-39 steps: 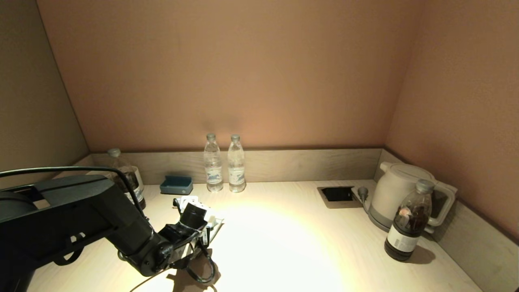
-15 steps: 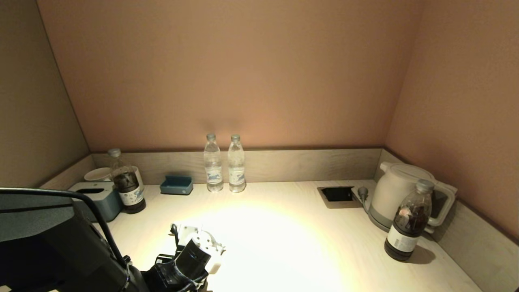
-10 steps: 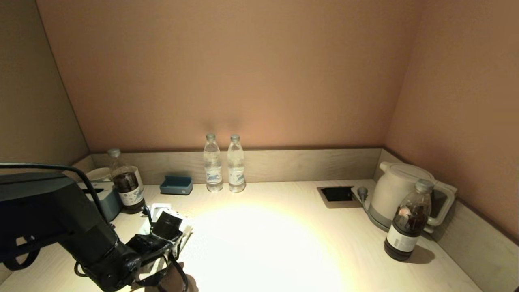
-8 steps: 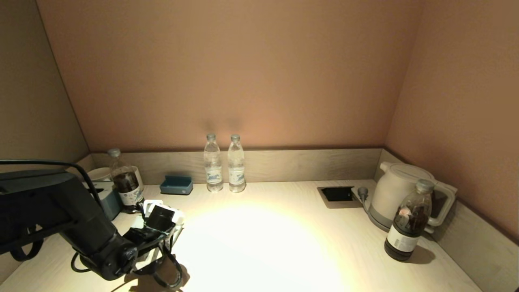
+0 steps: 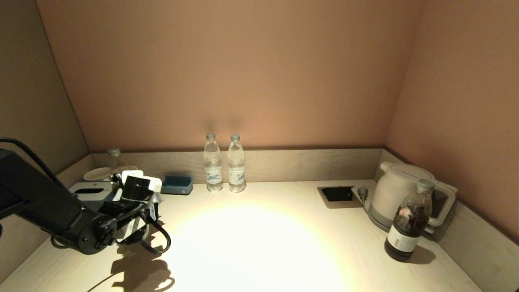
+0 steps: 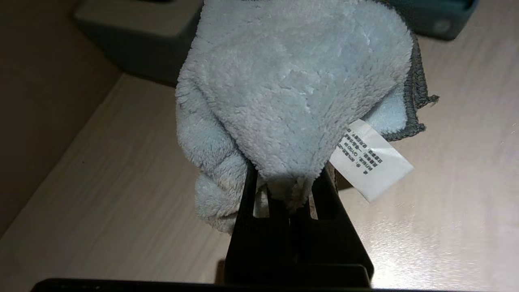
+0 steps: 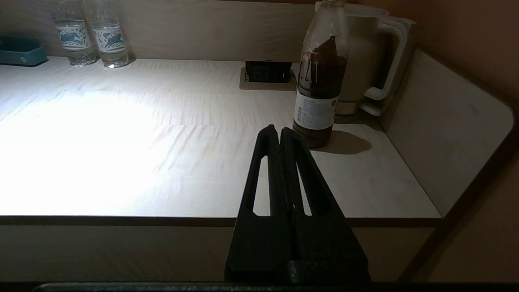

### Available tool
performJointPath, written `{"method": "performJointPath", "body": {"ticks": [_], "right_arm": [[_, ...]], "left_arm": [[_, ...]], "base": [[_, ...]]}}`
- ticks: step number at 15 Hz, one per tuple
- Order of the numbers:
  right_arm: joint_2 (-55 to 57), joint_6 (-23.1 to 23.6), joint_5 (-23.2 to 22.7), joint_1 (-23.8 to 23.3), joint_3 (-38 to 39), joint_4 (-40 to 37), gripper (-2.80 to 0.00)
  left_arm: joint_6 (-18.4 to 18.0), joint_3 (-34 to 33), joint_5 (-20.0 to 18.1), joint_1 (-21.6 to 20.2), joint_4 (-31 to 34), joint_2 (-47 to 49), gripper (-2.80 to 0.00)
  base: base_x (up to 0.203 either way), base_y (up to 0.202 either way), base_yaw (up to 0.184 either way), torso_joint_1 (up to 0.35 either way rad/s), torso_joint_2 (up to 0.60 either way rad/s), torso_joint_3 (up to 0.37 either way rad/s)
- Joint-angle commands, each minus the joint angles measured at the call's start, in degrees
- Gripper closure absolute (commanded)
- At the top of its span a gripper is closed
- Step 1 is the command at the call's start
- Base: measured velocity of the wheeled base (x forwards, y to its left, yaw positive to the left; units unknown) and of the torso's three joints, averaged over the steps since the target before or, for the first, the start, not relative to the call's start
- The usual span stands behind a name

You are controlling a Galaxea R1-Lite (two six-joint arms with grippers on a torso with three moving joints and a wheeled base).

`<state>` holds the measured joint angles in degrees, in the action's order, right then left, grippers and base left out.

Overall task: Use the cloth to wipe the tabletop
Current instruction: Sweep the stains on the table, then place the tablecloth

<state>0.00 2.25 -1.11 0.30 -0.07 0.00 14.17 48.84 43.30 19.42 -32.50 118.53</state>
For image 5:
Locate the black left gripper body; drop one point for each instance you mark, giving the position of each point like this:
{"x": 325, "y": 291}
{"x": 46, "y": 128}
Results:
{"x": 129, "y": 211}

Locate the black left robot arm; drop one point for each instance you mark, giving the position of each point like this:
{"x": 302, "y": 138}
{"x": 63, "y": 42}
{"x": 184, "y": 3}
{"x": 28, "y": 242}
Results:
{"x": 40, "y": 198}

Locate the blue grey tissue box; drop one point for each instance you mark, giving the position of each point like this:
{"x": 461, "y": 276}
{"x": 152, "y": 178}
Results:
{"x": 91, "y": 192}

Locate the white ceramic cup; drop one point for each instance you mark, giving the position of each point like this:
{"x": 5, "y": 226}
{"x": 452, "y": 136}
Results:
{"x": 97, "y": 174}

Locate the dark drink bottle patterned label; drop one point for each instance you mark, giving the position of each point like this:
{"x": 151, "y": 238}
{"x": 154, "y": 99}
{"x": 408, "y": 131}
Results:
{"x": 115, "y": 162}

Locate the small blue tray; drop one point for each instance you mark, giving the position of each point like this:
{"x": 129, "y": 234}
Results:
{"x": 176, "y": 185}

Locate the clear water bottle blue label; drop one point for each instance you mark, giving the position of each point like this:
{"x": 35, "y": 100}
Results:
{"x": 236, "y": 170}
{"x": 213, "y": 170}

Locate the recessed black power socket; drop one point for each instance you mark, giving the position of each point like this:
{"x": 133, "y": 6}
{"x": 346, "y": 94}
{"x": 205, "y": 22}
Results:
{"x": 336, "y": 194}

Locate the grey kettle plug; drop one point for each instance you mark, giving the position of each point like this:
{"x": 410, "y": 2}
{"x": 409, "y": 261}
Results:
{"x": 362, "y": 192}

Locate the white electric kettle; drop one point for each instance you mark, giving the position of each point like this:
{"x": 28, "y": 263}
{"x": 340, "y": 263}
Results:
{"x": 395, "y": 190}

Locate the dark drink bottle white label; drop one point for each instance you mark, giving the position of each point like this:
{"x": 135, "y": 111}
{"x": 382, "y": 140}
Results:
{"x": 407, "y": 227}

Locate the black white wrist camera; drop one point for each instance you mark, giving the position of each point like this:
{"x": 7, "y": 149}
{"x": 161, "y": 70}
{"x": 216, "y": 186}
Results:
{"x": 138, "y": 186}

